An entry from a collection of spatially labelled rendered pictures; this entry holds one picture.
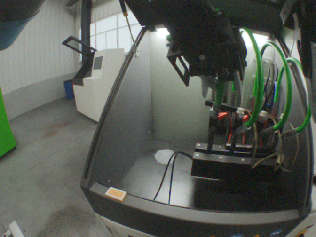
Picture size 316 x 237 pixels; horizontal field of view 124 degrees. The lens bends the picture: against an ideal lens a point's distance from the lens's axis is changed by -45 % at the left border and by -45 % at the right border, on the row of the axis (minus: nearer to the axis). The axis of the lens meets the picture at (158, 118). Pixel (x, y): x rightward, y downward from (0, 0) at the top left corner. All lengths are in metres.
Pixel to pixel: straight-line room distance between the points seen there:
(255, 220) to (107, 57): 3.22
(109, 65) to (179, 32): 3.12
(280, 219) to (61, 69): 7.46
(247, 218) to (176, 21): 0.41
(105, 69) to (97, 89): 0.43
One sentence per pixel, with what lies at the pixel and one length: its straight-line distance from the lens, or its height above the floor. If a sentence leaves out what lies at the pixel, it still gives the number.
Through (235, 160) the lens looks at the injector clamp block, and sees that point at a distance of 0.52.
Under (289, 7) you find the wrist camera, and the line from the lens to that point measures 0.25.
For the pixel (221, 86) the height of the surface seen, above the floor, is 1.23.
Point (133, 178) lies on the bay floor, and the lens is 0.64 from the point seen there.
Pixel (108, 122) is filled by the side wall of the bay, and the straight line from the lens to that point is 0.49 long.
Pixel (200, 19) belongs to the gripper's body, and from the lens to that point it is 0.15.
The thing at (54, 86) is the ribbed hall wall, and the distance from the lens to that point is 7.15.
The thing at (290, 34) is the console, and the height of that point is 1.45.
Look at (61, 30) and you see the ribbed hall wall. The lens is 7.61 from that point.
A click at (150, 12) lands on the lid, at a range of 0.75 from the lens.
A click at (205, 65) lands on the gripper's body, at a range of 0.18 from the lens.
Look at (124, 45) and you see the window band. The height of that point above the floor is 1.79.
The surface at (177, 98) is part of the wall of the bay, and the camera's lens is 0.76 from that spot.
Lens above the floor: 1.28
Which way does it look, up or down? 23 degrees down
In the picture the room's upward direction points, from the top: 2 degrees counter-clockwise
